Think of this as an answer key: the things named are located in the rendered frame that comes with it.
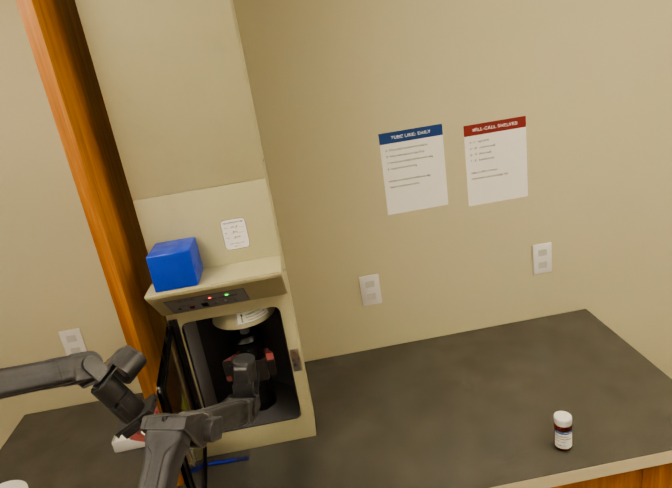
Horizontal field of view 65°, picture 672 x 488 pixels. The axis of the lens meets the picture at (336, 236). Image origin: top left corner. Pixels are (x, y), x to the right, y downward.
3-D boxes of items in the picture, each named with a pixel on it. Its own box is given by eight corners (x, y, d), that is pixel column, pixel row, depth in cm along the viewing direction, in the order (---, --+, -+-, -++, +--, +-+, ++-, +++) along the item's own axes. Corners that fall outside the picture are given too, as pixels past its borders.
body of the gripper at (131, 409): (124, 423, 123) (102, 402, 121) (160, 397, 123) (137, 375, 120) (119, 441, 117) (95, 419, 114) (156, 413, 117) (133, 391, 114)
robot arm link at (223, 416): (149, 449, 93) (209, 449, 92) (152, 415, 94) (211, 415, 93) (223, 420, 135) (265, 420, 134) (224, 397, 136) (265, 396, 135)
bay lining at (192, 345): (219, 383, 173) (194, 285, 161) (298, 368, 174) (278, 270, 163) (211, 433, 150) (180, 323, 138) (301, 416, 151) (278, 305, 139)
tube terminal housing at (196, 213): (215, 403, 176) (154, 178, 150) (311, 385, 177) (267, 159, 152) (205, 457, 152) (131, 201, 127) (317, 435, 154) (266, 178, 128)
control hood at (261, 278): (163, 312, 137) (153, 277, 133) (288, 289, 138) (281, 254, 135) (154, 334, 126) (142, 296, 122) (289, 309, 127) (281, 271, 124)
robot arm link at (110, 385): (82, 391, 115) (95, 388, 112) (103, 367, 120) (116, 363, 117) (105, 412, 117) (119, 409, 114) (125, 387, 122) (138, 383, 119)
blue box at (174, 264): (163, 276, 133) (154, 243, 130) (203, 269, 133) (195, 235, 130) (155, 293, 123) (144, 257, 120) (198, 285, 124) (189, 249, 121)
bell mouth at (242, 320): (216, 305, 158) (211, 289, 156) (274, 295, 159) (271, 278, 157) (208, 335, 141) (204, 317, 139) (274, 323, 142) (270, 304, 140)
